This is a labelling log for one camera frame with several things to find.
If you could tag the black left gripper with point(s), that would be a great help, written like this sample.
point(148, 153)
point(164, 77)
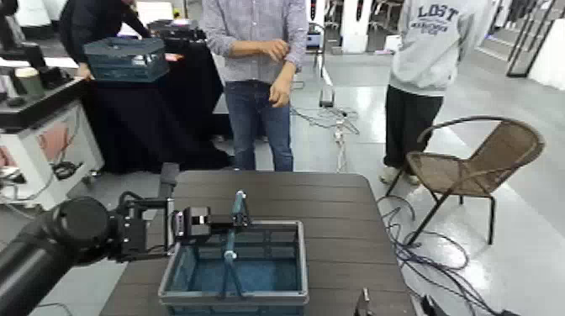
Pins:
point(134, 234)

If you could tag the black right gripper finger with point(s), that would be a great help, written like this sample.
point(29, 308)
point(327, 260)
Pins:
point(430, 306)
point(364, 304)

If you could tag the dark blue plastic crate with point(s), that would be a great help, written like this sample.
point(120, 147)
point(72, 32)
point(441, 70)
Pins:
point(126, 62)

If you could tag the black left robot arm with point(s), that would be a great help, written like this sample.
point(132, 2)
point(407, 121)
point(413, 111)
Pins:
point(44, 256)

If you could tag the table with black cloth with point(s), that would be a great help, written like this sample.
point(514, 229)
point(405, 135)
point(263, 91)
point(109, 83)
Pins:
point(141, 128)

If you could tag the brown wicker metal chair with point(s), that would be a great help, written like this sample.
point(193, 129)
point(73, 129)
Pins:
point(446, 174)

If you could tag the white cart with black top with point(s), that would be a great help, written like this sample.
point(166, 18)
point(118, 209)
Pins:
point(26, 176)

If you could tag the black equipment on cloth table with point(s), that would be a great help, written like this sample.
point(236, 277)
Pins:
point(181, 33)

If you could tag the person in grey shirt, jeans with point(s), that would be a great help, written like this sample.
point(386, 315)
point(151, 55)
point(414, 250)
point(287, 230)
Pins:
point(256, 35)

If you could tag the black desk device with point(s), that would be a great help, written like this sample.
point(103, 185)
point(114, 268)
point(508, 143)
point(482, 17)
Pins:
point(55, 77)

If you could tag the green cup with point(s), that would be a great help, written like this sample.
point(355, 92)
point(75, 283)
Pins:
point(31, 84)

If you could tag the person in black clothes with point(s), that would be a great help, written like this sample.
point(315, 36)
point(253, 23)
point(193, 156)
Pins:
point(88, 22)

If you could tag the white pillar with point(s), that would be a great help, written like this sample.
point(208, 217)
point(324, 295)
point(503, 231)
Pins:
point(355, 31)

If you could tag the person in grey LOST hoodie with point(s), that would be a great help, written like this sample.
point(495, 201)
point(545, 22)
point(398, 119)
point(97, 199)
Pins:
point(432, 53)

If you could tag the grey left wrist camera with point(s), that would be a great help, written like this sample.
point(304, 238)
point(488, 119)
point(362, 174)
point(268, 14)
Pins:
point(170, 178)

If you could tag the black metal frame stand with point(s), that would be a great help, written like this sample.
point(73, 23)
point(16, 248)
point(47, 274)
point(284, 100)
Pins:
point(514, 74)

